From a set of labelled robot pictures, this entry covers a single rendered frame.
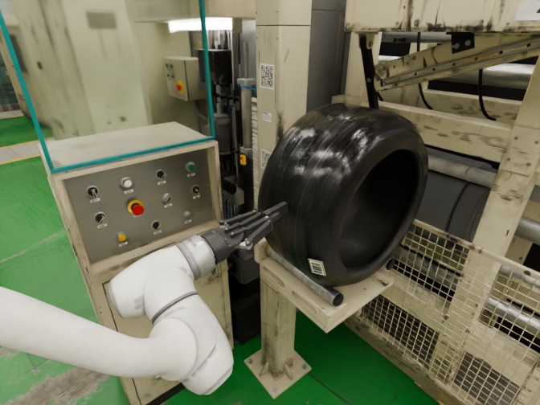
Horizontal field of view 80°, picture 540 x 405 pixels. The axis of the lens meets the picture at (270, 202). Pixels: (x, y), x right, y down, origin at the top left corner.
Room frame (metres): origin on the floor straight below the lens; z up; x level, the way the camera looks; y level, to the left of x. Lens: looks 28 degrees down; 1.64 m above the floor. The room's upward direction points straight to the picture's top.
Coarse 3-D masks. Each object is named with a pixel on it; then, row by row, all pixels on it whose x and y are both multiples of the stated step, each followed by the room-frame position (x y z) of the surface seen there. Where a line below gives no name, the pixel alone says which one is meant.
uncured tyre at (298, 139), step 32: (320, 128) 0.85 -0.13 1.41; (352, 128) 0.80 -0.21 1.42; (384, 128) 0.81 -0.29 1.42; (416, 128) 0.94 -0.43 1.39; (288, 160) 0.81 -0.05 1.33; (320, 160) 0.75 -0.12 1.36; (352, 160) 0.73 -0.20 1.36; (384, 160) 1.12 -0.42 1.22; (416, 160) 0.91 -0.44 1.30; (288, 192) 0.76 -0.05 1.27; (320, 192) 0.70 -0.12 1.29; (352, 192) 0.71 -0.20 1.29; (384, 192) 1.10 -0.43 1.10; (416, 192) 0.95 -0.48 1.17; (288, 224) 0.73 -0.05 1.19; (320, 224) 0.68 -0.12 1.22; (352, 224) 1.09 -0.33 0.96; (384, 224) 1.02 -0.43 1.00; (288, 256) 0.75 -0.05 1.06; (320, 256) 0.68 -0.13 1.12; (352, 256) 0.95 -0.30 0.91; (384, 256) 0.85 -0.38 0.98
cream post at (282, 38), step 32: (256, 0) 1.15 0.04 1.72; (288, 0) 1.08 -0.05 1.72; (256, 32) 1.16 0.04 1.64; (288, 32) 1.09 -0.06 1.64; (256, 64) 1.16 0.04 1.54; (288, 64) 1.09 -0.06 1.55; (288, 96) 1.09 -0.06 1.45; (288, 128) 1.09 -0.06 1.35; (288, 320) 1.11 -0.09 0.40; (288, 352) 1.12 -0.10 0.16
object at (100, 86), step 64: (0, 0) 0.89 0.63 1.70; (64, 0) 0.97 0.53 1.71; (128, 0) 1.07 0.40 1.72; (192, 0) 1.20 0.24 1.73; (64, 64) 0.95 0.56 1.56; (128, 64) 1.05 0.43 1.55; (192, 64) 1.18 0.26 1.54; (64, 128) 0.92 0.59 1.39; (128, 128) 1.03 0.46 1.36; (192, 128) 1.17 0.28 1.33
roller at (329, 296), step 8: (272, 256) 0.96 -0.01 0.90; (280, 256) 0.94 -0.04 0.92; (288, 264) 0.90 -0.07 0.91; (296, 272) 0.87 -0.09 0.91; (304, 280) 0.83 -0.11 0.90; (312, 280) 0.81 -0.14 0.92; (312, 288) 0.81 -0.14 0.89; (320, 288) 0.78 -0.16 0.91; (328, 288) 0.77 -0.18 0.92; (328, 296) 0.75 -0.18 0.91; (336, 296) 0.74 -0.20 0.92; (336, 304) 0.73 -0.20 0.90
